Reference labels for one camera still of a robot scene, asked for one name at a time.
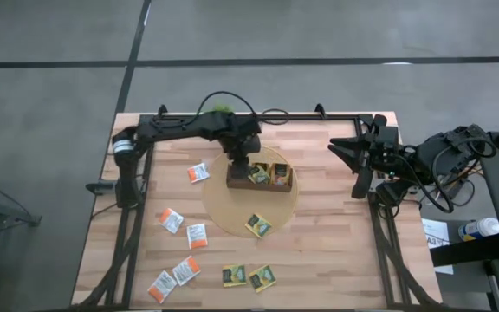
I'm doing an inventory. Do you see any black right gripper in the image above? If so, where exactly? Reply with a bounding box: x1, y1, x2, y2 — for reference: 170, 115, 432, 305
327, 114, 402, 200

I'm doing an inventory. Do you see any brown wooden tea organizer box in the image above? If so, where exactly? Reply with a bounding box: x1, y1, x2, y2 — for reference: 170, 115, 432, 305
226, 162, 295, 193

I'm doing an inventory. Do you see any yellow green tea packet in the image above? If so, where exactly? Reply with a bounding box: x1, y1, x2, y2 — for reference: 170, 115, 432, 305
270, 162, 293, 187

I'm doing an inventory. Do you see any white orange Tazo tea packet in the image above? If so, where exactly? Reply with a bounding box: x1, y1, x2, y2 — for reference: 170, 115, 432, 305
147, 270, 178, 304
186, 223, 210, 250
172, 255, 202, 287
186, 162, 211, 185
159, 207, 185, 235

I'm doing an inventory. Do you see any small green potted plant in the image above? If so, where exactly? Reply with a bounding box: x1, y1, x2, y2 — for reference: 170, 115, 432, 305
208, 101, 236, 114

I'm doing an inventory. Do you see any round woven straw placemat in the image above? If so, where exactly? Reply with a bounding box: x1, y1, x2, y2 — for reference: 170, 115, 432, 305
201, 146, 301, 238

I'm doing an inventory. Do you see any white paper sheet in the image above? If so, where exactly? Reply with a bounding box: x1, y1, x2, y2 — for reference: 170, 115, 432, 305
421, 218, 455, 276

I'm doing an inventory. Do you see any white bottle blue yellow label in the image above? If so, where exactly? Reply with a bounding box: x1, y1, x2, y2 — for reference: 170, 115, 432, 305
457, 217, 499, 242

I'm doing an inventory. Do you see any grey metal stand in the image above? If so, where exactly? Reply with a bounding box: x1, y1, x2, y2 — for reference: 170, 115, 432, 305
0, 172, 42, 312

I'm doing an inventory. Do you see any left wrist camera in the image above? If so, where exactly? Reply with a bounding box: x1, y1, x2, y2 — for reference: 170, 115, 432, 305
243, 117, 262, 136

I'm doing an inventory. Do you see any black aluminium table frame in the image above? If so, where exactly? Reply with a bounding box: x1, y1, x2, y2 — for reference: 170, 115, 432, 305
101, 103, 432, 311

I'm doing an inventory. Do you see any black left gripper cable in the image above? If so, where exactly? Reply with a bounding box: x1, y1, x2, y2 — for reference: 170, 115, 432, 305
196, 90, 292, 127

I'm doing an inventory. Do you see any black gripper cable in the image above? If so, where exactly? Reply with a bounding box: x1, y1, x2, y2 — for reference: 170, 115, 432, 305
196, 90, 292, 127
392, 137, 498, 214

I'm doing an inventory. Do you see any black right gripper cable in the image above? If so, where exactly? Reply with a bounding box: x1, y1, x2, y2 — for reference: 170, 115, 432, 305
392, 137, 498, 214

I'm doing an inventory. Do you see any orange yellow cable bundle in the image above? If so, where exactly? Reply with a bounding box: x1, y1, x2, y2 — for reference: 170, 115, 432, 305
418, 164, 484, 209

